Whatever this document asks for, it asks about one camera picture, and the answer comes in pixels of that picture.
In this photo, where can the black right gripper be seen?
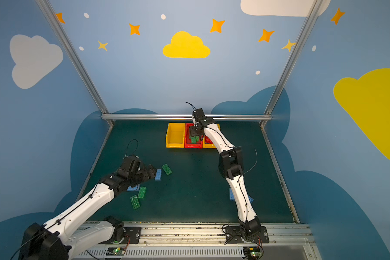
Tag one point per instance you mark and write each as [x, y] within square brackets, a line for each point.
[196, 131]

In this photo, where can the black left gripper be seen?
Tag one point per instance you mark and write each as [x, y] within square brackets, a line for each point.
[149, 171]

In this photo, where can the small green lego brick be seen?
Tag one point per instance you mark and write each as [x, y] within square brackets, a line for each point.
[142, 192]

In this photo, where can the red lego brick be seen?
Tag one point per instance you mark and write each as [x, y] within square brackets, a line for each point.
[207, 140]

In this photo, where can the light blue lego brick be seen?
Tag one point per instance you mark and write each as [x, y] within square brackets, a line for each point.
[158, 175]

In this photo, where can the green lego plate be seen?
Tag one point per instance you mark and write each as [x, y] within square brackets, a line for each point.
[135, 202]

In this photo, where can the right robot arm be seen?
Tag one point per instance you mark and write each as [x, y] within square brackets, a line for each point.
[231, 167]

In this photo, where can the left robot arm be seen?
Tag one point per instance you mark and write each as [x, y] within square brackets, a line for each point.
[58, 239]

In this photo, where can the right yellow plastic bin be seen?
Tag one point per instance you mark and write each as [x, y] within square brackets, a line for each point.
[216, 135]

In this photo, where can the yellow plastic bin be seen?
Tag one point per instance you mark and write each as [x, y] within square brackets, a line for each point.
[216, 135]
[175, 136]

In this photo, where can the red plastic bin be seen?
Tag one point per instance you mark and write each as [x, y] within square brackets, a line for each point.
[193, 144]

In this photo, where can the left yellow plastic bin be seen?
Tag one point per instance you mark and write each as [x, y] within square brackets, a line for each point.
[175, 136]

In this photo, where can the left green circuit board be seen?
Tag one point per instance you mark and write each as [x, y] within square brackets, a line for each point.
[115, 252]

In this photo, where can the green circuit board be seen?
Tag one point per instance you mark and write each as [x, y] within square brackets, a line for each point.
[252, 253]
[115, 252]

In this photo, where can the right green circuit board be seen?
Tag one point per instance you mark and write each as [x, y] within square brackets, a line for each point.
[252, 253]

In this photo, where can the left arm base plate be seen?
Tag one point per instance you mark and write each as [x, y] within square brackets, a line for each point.
[126, 235]

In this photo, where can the back aluminium frame rail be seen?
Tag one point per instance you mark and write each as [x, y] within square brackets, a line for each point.
[185, 117]

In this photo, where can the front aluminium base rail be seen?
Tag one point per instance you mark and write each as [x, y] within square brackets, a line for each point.
[189, 240]

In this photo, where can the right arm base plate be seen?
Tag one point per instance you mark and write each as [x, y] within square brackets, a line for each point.
[237, 235]

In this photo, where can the right aluminium frame post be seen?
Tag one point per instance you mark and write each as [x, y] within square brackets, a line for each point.
[292, 59]

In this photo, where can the aluminium frame post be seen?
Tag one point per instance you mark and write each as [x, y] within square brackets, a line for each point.
[292, 59]
[50, 15]

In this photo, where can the left aluminium frame post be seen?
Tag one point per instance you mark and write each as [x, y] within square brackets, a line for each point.
[50, 15]

